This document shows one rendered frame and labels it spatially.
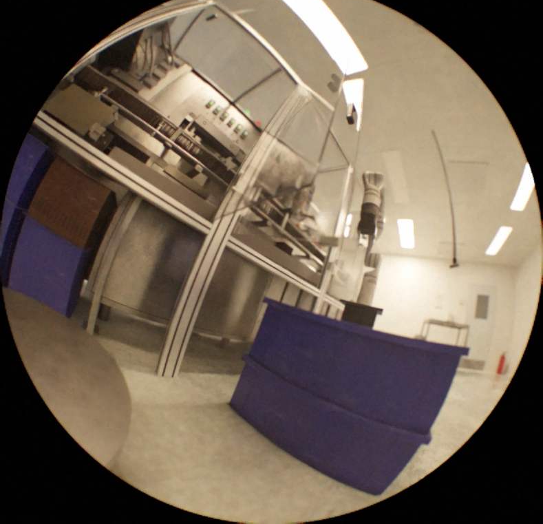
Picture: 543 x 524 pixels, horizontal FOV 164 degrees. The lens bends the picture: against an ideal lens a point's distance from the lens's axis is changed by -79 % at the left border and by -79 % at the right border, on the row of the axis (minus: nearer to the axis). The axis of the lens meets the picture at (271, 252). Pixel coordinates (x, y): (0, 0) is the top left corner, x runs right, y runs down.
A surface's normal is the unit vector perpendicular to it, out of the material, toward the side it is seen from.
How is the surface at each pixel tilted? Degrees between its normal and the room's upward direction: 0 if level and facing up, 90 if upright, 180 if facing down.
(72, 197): 90
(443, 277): 90
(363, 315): 90
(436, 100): 180
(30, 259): 90
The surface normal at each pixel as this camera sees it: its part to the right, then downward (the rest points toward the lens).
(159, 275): 0.71, 0.07
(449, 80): -0.34, 0.91
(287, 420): -0.62, -0.41
